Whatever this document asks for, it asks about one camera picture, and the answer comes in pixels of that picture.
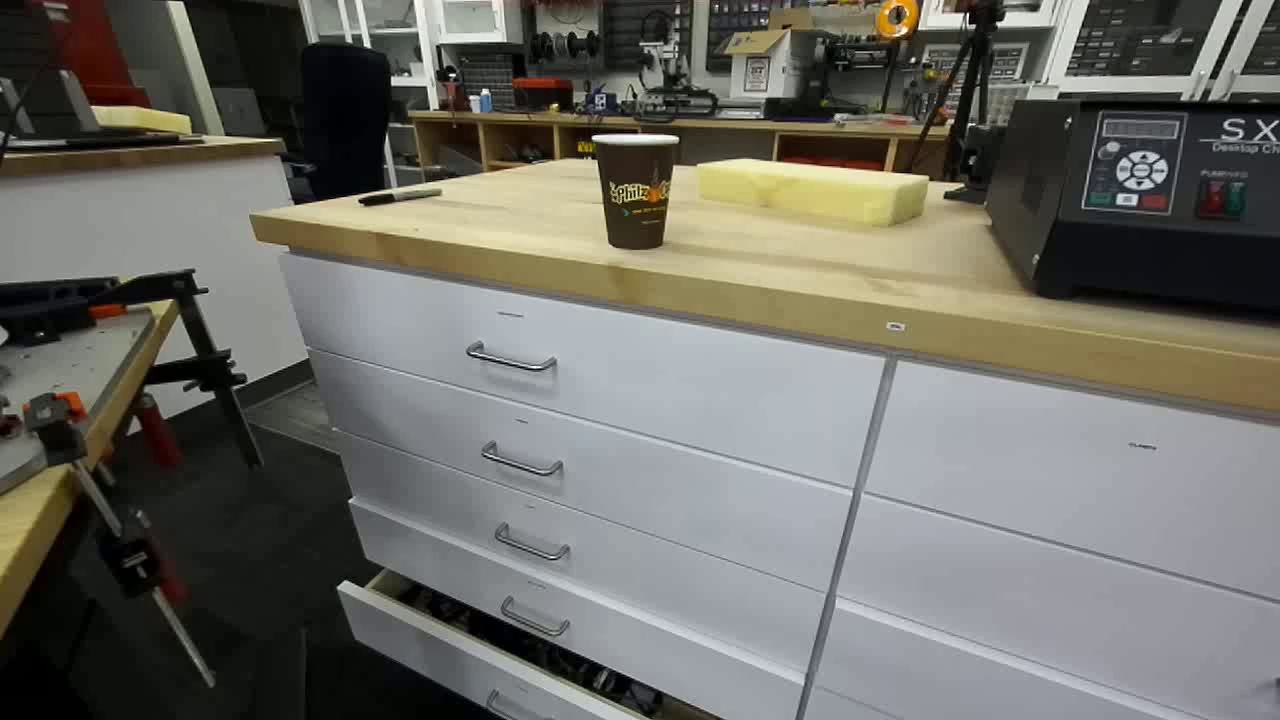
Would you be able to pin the brown paper coffee cup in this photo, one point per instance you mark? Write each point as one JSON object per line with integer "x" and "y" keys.
{"x": 639, "y": 203}

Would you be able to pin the white drawer cabinet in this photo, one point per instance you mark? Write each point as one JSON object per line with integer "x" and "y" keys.
{"x": 747, "y": 442}

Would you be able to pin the wooden background workbench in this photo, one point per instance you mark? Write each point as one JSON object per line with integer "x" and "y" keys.
{"x": 666, "y": 129}

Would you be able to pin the yellow foam block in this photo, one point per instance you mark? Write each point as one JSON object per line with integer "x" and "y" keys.
{"x": 815, "y": 189}

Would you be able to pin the silver screw head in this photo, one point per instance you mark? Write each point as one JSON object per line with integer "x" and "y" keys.
{"x": 892, "y": 324}

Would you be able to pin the red toolbox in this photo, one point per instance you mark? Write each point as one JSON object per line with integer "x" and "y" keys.
{"x": 540, "y": 95}

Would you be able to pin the small wooden birdhouse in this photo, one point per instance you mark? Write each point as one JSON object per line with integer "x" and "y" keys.
{"x": 763, "y": 65}

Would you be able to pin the open white drawer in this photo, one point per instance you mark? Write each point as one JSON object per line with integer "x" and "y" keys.
{"x": 441, "y": 652}

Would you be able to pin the black high-back office chair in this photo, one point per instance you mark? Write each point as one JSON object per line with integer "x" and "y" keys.
{"x": 346, "y": 123}

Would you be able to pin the yellow tape roll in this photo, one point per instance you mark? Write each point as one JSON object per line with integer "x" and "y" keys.
{"x": 899, "y": 18}

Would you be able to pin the black clamp red grip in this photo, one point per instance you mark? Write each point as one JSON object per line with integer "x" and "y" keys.
{"x": 203, "y": 362}

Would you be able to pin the white counter wooden top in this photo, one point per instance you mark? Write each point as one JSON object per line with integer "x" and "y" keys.
{"x": 147, "y": 224}

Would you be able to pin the black control box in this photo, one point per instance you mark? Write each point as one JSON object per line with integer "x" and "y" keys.
{"x": 1147, "y": 224}

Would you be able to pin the long bar clamp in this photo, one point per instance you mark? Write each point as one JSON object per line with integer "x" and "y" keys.
{"x": 125, "y": 545}

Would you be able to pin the thin yellow foam slab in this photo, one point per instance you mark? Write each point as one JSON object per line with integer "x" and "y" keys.
{"x": 142, "y": 123}

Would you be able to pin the wooden side table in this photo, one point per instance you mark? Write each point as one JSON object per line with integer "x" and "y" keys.
{"x": 40, "y": 505}

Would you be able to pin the red panel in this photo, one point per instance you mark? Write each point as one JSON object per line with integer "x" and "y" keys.
{"x": 96, "y": 52}

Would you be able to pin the black camera tripod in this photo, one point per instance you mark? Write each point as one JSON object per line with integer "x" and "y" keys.
{"x": 978, "y": 65}

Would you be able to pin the white framed wall cabinet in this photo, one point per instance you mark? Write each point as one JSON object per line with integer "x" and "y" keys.
{"x": 1147, "y": 42}

